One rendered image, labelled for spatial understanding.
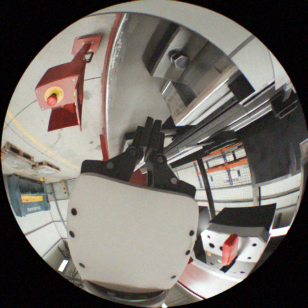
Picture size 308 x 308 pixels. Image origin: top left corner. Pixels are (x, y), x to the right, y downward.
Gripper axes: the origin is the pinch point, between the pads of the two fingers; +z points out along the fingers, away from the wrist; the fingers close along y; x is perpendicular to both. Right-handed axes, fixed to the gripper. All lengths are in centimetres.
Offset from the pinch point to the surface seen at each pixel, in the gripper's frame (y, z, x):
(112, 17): -53, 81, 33
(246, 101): 10.9, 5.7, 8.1
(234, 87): 8.2, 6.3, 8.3
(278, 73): 9.4, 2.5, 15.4
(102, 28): -58, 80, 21
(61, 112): -35.5, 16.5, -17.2
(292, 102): 28.8, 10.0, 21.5
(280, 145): 62, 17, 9
